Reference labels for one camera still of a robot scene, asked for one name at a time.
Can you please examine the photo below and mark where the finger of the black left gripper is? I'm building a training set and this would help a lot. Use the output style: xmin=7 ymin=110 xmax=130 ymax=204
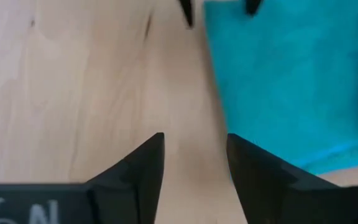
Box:
xmin=178 ymin=0 xmax=196 ymax=29
xmin=245 ymin=0 xmax=264 ymax=17

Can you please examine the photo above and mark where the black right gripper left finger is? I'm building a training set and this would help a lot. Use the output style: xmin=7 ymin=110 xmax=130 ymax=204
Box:
xmin=85 ymin=132 xmax=167 ymax=224

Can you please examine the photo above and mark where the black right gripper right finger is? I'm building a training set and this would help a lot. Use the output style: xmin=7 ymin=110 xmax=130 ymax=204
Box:
xmin=226 ymin=133 xmax=340 ymax=224

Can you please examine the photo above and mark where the teal microfiber towel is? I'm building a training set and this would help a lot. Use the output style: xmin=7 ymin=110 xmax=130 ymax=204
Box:
xmin=203 ymin=0 xmax=358 ymax=177

